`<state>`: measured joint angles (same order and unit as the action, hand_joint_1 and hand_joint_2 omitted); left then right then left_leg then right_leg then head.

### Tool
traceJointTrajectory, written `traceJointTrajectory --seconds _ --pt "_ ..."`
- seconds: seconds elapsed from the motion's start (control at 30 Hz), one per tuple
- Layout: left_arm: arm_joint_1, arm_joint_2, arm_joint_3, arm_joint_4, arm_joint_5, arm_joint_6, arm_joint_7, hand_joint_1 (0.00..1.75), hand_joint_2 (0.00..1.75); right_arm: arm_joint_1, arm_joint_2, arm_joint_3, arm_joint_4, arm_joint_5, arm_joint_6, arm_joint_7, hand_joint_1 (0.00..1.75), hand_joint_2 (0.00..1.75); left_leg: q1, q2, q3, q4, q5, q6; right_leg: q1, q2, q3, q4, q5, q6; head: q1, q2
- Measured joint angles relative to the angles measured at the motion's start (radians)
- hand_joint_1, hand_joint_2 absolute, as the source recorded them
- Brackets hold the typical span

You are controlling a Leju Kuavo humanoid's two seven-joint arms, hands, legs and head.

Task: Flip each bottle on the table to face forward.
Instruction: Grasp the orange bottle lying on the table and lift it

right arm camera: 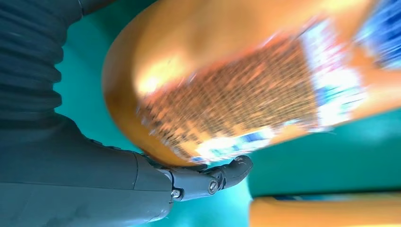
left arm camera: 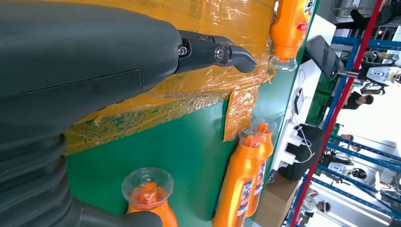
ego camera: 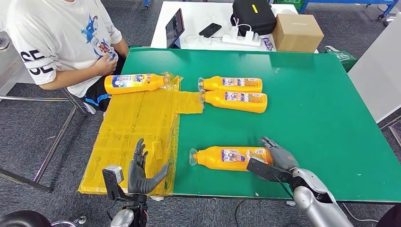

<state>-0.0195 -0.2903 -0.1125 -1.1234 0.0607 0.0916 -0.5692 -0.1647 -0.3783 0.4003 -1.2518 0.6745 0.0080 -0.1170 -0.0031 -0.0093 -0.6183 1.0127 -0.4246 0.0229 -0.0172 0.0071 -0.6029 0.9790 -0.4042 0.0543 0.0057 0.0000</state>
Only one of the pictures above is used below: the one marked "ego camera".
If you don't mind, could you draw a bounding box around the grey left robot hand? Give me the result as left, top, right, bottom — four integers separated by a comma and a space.
127, 138, 170, 195

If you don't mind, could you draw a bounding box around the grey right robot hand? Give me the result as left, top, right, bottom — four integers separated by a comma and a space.
259, 136, 300, 171

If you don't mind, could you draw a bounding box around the person's right hand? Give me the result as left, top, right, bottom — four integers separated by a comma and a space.
94, 54, 119, 77

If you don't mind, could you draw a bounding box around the orange detergent bottle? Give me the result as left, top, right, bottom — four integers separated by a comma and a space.
189, 146, 274, 172
200, 90, 268, 114
104, 73, 171, 95
197, 76, 263, 94

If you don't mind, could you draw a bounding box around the yellow taped cardboard mat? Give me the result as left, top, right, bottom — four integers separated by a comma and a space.
77, 72, 204, 197

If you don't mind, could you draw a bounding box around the person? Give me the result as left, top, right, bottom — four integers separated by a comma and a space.
0, 0, 130, 114

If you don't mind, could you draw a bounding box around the black tablet on stand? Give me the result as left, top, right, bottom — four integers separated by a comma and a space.
165, 8, 185, 49

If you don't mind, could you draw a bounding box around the steel bench with legs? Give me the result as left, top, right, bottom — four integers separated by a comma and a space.
0, 31, 87, 193

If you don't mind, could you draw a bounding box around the round metal dish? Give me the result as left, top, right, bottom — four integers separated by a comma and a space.
0, 31, 10, 51

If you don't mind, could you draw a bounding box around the black smartphone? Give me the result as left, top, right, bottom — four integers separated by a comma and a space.
198, 22, 223, 38

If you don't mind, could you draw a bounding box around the green shopping bag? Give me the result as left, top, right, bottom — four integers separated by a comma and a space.
324, 45, 358, 73

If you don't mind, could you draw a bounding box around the black round stool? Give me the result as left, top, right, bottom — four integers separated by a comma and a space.
0, 210, 87, 227

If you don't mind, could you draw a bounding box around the white power strip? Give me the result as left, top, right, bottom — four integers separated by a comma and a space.
221, 29, 262, 47

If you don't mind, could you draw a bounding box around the dark round stool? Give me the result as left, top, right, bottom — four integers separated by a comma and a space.
375, 205, 401, 227

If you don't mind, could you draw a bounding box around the brown cardboard box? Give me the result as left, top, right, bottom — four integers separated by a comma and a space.
271, 13, 324, 53

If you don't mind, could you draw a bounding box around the white panel table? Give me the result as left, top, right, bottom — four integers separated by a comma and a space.
348, 12, 401, 123

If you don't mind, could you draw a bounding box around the black zip case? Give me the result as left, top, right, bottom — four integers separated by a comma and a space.
230, 0, 278, 36

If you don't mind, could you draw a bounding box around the green plastic crate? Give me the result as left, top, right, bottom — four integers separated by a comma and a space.
271, 0, 306, 10

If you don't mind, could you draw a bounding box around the blue metal rack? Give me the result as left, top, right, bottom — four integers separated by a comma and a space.
299, 0, 400, 19

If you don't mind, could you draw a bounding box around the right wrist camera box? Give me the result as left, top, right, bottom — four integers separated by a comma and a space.
246, 157, 294, 183

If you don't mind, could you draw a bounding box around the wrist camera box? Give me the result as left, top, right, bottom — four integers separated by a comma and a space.
102, 165, 129, 201
246, 157, 294, 183

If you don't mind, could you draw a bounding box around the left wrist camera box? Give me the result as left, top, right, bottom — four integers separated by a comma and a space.
102, 165, 129, 201

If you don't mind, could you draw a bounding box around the white floor cable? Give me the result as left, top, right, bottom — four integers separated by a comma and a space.
342, 203, 380, 223

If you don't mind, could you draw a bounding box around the white charging cable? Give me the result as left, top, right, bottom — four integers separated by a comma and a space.
184, 33, 224, 45

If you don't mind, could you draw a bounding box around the grey metal floor frame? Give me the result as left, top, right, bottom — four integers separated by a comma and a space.
379, 115, 401, 148

